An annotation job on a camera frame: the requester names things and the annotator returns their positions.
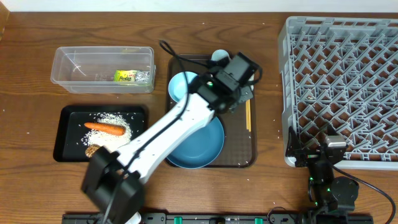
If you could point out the dark blue plate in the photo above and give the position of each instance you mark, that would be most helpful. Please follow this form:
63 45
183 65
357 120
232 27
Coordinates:
201 148

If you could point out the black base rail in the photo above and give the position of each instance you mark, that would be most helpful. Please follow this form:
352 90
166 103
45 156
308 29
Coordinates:
162 218

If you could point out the aluminium foil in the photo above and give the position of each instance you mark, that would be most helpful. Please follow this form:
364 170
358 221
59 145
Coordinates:
142 76

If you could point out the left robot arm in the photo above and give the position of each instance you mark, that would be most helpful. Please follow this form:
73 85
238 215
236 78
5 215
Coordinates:
114 181

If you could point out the brown mushroom food scrap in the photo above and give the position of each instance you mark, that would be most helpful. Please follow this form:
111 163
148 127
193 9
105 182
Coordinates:
91 150

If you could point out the light blue cup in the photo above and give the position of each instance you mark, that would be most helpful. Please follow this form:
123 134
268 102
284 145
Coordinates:
220 54

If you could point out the grey dishwasher rack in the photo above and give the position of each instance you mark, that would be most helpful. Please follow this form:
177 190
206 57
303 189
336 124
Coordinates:
342 72

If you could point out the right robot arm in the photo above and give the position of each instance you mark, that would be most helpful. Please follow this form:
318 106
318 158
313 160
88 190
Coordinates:
334 197

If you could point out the black plastic tray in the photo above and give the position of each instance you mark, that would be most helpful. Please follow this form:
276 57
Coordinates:
71 140

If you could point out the light blue bowl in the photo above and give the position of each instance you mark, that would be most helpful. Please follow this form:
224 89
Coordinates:
177 87

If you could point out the clear plastic container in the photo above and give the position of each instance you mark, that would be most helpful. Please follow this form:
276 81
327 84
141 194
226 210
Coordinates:
91 69

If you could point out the brown serving tray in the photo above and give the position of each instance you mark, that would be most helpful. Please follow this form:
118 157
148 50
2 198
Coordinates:
240 148

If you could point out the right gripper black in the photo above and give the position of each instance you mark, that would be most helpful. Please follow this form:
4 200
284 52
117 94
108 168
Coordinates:
295 149

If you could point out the orange carrot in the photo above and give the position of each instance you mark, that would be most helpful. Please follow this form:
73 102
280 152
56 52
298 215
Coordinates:
107 128

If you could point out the green pandan cake wrapper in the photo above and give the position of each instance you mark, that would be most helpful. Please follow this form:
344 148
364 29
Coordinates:
125 75

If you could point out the pile of white rice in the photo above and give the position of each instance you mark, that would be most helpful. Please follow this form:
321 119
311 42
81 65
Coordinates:
109 141

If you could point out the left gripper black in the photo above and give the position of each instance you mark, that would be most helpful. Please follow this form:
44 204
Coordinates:
248 91

